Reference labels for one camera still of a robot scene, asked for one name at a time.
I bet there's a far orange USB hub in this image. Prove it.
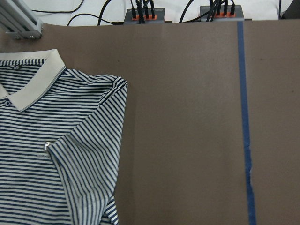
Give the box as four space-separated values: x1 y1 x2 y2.
123 7 165 25

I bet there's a brown paper table mat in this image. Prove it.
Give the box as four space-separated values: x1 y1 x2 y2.
0 20 300 225

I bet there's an orange usb hub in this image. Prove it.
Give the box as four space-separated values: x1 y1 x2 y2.
123 7 165 25
200 5 245 22

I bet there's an aluminium frame post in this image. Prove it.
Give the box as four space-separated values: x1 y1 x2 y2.
0 0 43 40

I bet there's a near orange USB hub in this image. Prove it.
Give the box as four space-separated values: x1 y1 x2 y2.
200 5 245 22

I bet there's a navy white striped polo shirt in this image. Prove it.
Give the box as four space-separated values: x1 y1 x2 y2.
0 49 128 225

